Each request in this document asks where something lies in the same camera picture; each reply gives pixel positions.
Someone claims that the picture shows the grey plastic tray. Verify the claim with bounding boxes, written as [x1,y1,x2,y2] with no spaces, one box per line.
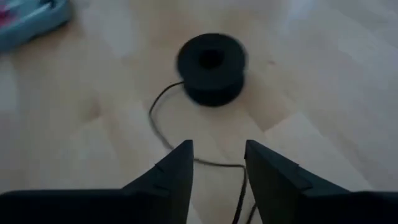
[0,0,74,52]

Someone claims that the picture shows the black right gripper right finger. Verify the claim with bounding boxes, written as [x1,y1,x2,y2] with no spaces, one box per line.
[244,139,398,224]

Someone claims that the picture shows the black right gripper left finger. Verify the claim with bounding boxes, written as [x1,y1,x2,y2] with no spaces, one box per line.
[0,139,194,224]

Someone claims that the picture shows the black cable spool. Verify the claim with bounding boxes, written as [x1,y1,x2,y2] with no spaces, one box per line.
[176,32,249,108]

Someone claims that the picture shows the long black cord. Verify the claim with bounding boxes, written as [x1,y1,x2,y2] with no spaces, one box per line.
[148,81,259,224]

